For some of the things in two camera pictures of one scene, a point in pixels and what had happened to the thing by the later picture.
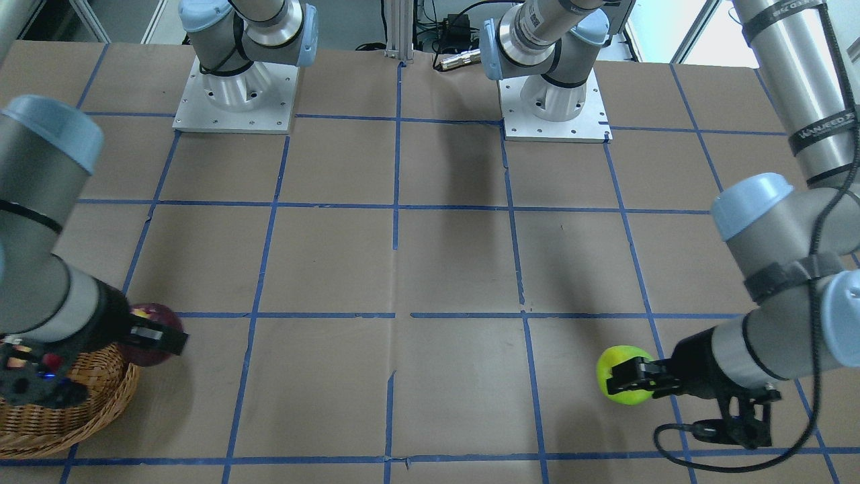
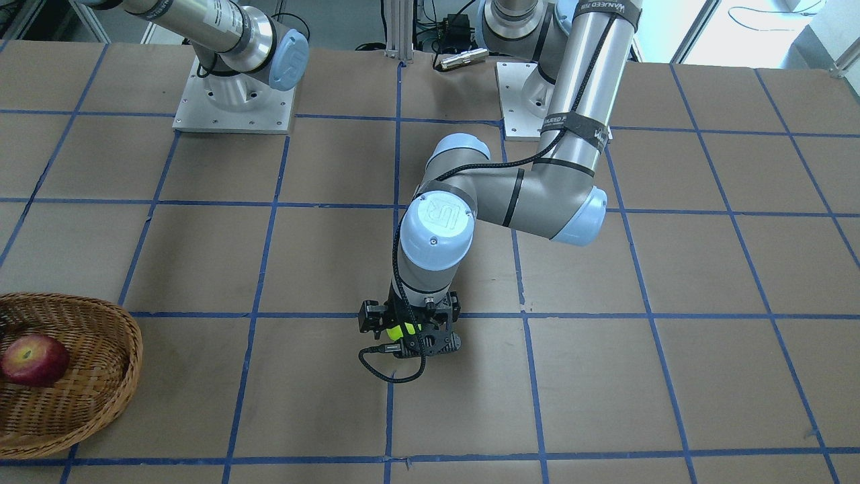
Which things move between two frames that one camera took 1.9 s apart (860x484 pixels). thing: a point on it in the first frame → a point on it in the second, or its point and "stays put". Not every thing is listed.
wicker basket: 110,380 stays put
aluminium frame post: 400,30 stays put
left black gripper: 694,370 → 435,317
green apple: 613,356 → 396,332
